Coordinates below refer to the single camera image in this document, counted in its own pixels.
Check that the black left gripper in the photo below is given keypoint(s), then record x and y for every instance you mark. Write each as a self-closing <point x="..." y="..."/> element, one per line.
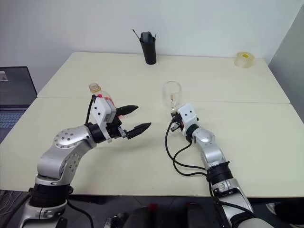
<point x="115" y="129"/>

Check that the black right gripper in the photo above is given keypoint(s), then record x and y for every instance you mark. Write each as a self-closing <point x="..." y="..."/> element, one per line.
<point x="178" y="122"/>

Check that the clear drinking glass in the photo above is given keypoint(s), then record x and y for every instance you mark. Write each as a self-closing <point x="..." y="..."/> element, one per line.
<point x="172" y="92"/>

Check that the bottle with red liquid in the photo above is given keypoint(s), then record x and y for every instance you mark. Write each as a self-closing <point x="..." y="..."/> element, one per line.
<point x="103" y="92"/>

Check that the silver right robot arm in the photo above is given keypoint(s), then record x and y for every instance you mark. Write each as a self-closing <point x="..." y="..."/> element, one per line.
<point x="209" y="140"/>

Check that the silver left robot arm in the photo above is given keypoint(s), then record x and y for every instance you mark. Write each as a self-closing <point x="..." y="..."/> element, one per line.
<point x="69" y="140"/>

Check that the black tapered cup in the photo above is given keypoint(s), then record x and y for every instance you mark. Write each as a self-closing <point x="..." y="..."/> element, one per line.
<point x="150" y="53"/>

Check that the black rounded object in cup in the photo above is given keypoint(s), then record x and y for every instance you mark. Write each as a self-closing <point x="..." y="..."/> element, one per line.
<point x="146" y="36"/>

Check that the thin black-tipped stick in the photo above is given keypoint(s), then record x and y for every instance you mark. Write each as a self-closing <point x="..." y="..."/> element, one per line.
<point x="136" y="33"/>

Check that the translucent tape roll yellow core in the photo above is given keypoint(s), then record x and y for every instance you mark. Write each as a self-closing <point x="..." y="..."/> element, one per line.
<point x="244" y="59"/>

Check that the dark grey laptop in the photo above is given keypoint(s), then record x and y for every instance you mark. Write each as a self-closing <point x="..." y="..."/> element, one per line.
<point x="14" y="95"/>

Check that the grey partition panel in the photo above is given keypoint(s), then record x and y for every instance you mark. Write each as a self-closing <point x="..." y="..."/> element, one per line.
<point x="291" y="59"/>

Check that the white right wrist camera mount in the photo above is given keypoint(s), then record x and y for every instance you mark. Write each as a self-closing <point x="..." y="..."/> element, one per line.
<point x="188" y="114"/>

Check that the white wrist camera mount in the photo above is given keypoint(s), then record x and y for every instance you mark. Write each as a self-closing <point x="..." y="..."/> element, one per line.
<point x="99" y="110"/>
<point x="188" y="114"/>

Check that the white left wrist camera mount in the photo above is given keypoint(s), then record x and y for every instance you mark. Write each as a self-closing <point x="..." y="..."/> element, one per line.
<point x="99" y="110"/>

